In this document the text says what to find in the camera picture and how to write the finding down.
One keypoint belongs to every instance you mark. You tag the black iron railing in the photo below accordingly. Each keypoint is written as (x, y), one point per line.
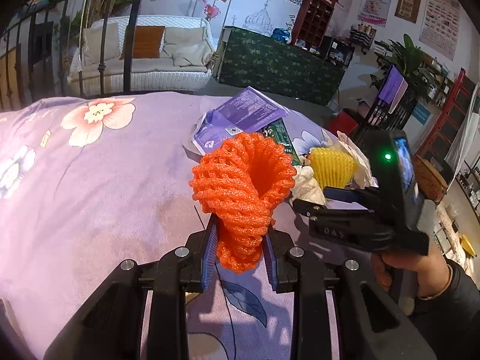
(61, 47)

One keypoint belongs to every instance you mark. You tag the red phone booth cabinet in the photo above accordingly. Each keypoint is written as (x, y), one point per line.
(311, 23)

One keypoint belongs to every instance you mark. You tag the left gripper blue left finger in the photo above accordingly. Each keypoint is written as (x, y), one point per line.
(209, 256)

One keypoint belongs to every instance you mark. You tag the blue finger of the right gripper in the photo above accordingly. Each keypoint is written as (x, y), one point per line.
(346, 195)

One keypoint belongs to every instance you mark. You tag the yellow foam fruit net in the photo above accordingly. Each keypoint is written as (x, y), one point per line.
(332, 168)

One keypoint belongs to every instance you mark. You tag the red ladder shelf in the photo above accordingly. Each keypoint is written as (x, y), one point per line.
(446, 128)

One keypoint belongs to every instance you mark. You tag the purple floral tablecloth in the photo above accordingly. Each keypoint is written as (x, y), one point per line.
(88, 184)

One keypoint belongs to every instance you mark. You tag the green potted plant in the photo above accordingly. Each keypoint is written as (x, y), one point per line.
(407, 59)

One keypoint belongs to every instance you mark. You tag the white wicker sofa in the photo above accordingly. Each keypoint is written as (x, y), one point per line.
(185, 63)

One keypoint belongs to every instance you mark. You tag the red bag on floor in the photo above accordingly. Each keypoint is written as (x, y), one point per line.
(346, 121)

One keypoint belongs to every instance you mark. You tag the orange cushion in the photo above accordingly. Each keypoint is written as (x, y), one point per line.
(148, 42)

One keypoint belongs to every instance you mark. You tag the orange foam fruit net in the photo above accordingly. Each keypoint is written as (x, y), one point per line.
(242, 182)

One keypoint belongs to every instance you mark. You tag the purple hanging towel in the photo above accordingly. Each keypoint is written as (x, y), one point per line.
(393, 87)

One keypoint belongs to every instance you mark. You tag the green patterned counter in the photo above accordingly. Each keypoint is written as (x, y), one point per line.
(250, 59)

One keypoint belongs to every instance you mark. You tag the purple paper package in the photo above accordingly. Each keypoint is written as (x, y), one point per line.
(247, 112)

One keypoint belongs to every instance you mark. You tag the black metal rack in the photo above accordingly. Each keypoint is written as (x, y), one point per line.
(381, 116)

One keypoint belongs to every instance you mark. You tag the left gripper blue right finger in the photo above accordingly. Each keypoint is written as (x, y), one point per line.
(270, 259)

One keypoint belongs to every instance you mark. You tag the green milk carton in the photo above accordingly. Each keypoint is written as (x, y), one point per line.
(278, 132)

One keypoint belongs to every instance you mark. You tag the person's right hand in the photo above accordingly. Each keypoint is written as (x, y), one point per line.
(433, 273)

